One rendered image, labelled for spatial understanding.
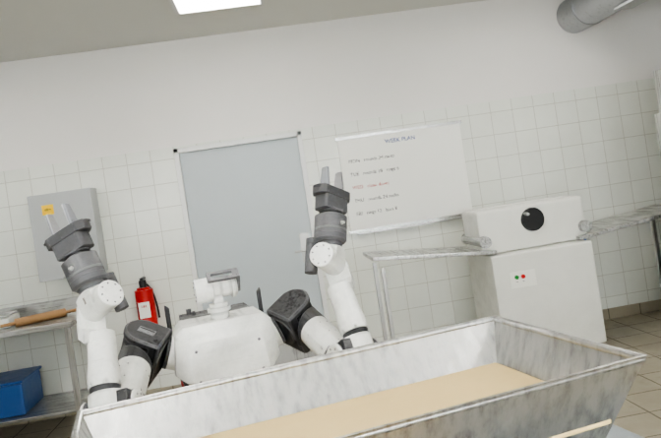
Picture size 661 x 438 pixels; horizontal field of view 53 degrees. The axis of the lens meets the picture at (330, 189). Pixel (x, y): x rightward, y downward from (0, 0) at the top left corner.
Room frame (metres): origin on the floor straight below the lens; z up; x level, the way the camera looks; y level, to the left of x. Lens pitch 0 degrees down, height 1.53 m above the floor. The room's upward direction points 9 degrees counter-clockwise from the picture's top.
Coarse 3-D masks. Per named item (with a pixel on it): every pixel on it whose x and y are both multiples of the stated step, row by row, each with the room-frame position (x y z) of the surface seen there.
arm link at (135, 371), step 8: (120, 360) 1.64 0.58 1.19; (128, 360) 1.63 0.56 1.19; (136, 360) 1.63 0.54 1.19; (144, 360) 1.65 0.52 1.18; (120, 368) 1.61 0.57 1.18; (128, 368) 1.60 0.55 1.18; (136, 368) 1.60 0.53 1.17; (144, 368) 1.62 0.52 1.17; (128, 376) 1.57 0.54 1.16; (136, 376) 1.58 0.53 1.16; (144, 376) 1.61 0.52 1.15; (128, 384) 1.55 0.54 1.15; (136, 384) 1.56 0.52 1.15; (144, 384) 1.59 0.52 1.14; (136, 392) 1.47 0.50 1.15; (144, 392) 1.58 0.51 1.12; (80, 408) 1.46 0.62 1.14
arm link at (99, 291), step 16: (80, 272) 1.55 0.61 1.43; (96, 272) 1.57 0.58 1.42; (112, 272) 1.63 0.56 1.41; (80, 288) 1.56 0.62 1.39; (96, 288) 1.53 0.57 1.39; (112, 288) 1.55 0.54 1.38; (80, 304) 1.57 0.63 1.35; (96, 304) 1.53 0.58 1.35; (112, 304) 1.53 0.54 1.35; (128, 304) 1.61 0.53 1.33; (96, 320) 1.58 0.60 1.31
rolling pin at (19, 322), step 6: (48, 312) 4.99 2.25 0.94; (54, 312) 5.01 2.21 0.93; (60, 312) 5.03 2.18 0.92; (66, 312) 5.05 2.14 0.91; (18, 318) 4.88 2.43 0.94; (24, 318) 4.89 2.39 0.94; (30, 318) 4.91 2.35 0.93; (36, 318) 4.93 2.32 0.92; (42, 318) 4.95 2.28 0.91; (48, 318) 4.98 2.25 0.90; (54, 318) 5.01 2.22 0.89; (6, 324) 4.84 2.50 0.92; (12, 324) 4.85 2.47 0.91; (18, 324) 4.86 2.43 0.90; (24, 324) 4.89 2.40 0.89
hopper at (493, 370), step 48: (432, 336) 0.90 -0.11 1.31; (480, 336) 0.91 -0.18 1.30; (528, 336) 0.85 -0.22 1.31; (240, 384) 0.82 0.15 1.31; (288, 384) 0.83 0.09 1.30; (336, 384) 0.84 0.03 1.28; (384, 384) 0.86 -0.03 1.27; (432, 384) 0.84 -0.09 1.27; (480, 384) 0.81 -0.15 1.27; (528, 384) 0.78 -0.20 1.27; (576, 384) 0.64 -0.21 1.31; (624, 384) 0.66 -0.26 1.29; (96, 432) 0.76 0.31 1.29; (144, 432) 0.77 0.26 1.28; (192, 432) 0.78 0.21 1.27; (240, 432) 0.77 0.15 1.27; (288, 432) 0.75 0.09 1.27; (336, 432) 0.72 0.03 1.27; (384, 432) 0.58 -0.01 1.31; (432, 432) 0.60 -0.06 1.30; (480, 432) 0.62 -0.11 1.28; (528, 432) 0.64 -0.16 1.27; (576, 432) 0.67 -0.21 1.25
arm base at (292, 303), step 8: (280, 296) 1.86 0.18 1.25; (288, 296) 1.85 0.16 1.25; (296, 296) 1.84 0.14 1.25; (304, 296) 1.84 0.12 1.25; (272, 304) 1.85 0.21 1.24; (280, 304) 1.84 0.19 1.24; (288, 304) 1.83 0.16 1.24; (296, 304) 1.82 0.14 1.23; (304, 304) 1.81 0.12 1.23; (272, 312) 1.82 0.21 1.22; (280, 312) 1.81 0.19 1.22; (288, 312) 1.80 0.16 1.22; (296, 312) 1.80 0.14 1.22; (280, 320) 1.81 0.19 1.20; (288, 320) 1.78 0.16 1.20; (296, 320) 1.80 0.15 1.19; (280, 328) 1.83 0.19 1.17; (288, 328) 1.80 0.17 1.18; (296, 328) 1.80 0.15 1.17; (288, 336) 1.82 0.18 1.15; (296, 336) 1.81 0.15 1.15; (288, 344) 1.88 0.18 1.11; (296, 344) 1.84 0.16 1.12; (304, 344) 1.84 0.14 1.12; (304, 352) 1.85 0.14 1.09
